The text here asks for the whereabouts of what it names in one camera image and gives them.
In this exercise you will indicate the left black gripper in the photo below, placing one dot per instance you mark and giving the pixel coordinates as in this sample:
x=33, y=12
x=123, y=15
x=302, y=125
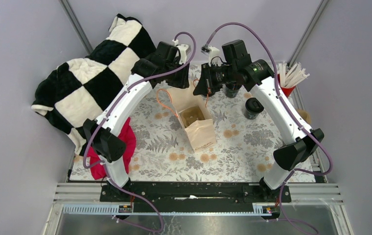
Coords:
x=182, y=82

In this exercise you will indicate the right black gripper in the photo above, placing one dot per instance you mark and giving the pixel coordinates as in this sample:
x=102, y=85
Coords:
x=204, y=86

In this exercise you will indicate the peach paper bag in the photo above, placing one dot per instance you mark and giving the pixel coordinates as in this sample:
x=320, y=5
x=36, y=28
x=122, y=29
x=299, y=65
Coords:
x=201, y=133

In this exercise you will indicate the single brown cup carrier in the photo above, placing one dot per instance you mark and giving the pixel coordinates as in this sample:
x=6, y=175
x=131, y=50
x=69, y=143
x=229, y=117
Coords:
x=191, y=115

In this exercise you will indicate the black cup lid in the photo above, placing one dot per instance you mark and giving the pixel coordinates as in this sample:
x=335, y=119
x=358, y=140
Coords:
x=253, y=102

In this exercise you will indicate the black coffee cup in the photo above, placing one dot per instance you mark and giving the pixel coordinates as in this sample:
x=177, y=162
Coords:
x=252, y=113

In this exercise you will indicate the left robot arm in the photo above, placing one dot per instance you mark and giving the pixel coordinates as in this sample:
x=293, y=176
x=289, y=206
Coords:
x=168, y=63

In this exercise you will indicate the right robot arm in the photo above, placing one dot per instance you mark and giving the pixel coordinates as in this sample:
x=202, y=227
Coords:
x=300, y=140

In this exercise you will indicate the stack of black cups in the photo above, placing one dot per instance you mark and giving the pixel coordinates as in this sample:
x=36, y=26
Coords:
x=232, y=89

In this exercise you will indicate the floral tablecloth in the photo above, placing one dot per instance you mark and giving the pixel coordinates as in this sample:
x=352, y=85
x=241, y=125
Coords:
x=243, y=151

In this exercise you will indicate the red cloth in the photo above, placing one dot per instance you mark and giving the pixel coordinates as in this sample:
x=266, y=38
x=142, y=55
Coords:
x=128, y=137

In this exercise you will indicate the red cup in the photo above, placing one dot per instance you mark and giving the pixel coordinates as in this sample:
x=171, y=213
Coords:
x=286, y=90

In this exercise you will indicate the white paper straws bundle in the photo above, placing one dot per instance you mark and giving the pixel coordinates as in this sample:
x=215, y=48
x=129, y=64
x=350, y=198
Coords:
x=289, y=78

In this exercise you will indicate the black white checkered blanket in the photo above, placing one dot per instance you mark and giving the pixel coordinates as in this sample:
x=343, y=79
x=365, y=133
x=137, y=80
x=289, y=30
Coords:
x=83, y=88

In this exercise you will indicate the brown cardboard cup carrier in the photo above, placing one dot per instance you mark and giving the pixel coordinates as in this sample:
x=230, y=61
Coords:
x=305, y=116

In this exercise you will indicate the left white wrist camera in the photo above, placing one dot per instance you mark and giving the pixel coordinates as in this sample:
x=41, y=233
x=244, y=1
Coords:
x=183, y=50

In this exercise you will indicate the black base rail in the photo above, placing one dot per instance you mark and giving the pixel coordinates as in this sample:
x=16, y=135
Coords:
x=196, y=197

